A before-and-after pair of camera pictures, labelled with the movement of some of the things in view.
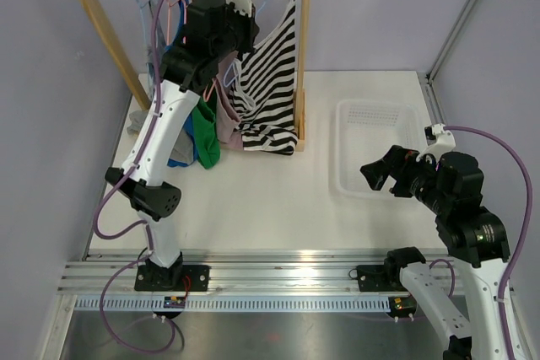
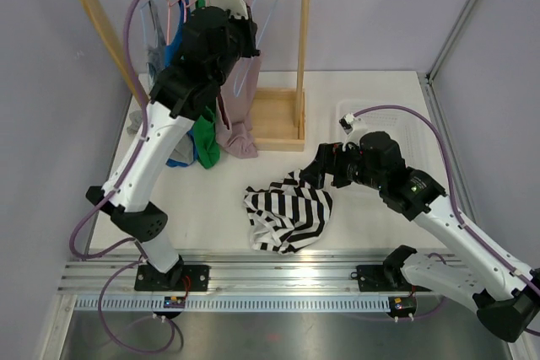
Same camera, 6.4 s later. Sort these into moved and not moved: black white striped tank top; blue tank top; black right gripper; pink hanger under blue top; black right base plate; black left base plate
Moved: black right gripper; black white striped tank top
Not moved: blue tank top; black right base plate; black left base plate; pink hanger under blue top
